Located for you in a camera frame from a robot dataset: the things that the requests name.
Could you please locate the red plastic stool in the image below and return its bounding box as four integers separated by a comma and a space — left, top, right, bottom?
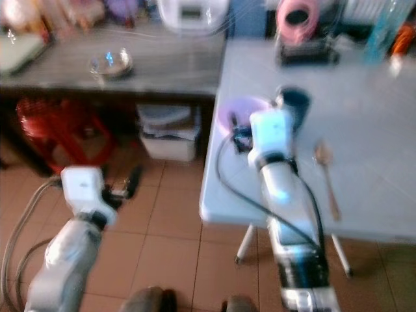
16, 96, 116, 174

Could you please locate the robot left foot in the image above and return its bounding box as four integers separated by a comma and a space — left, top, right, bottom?
122, 287, 177, 312

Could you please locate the wooden spoon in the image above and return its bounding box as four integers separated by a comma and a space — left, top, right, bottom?
313, 140, 343, 223

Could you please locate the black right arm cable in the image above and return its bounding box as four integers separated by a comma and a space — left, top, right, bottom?
214, 133, 326, 255

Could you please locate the dark blue cup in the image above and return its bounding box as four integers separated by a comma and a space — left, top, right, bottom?
277, 86, 312, 129

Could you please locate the purple plastic bowl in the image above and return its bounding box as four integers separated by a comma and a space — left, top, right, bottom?
216, 96, 272, 140

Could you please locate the black stove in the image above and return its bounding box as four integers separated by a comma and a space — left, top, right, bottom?
278, 36, 340, 66

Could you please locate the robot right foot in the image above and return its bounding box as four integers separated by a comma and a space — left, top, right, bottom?
223, 295, 262, 312

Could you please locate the purple bag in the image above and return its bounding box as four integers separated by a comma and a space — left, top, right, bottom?
104, 0, 151, 21

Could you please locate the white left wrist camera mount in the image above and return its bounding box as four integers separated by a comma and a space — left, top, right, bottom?
60, 165, 115, 220

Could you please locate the white plastic bin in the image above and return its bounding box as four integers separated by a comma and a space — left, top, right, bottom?
137, 103, 200, 163

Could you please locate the orange object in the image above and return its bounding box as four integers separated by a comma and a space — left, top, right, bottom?
390, 22, 416, 58

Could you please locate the clear glass bowl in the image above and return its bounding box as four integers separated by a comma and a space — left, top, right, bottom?
89, 47, 135, 81

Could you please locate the grey left arm cable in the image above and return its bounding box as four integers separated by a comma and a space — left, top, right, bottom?
1, 177, 62, 312

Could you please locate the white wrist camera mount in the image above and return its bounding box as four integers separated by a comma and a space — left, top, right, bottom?
248, 108, 295, 163
60, 165, 115, 220

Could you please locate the grey wooden table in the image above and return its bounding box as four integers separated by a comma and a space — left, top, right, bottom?
0, 25, 227, 176

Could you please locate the white folding table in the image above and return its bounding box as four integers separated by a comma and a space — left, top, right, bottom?
199, 38, 416, 280

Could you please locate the teal plastic bottle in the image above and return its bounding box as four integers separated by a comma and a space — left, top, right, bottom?
363, 0, 411, 64

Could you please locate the green cutting board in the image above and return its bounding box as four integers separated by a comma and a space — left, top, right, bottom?
0, 32, 47, 75

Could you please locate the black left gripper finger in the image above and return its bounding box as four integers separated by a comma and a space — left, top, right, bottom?
126, 165, 144, 197

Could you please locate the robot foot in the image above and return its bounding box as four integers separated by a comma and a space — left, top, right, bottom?
122, 287, 177, 312
223, 295, 262, 312

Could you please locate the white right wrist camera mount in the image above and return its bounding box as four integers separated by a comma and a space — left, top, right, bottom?
248, 108, 295, 163

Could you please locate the white rice cooker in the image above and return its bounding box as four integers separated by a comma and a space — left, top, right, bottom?
159, 0, 229, 35

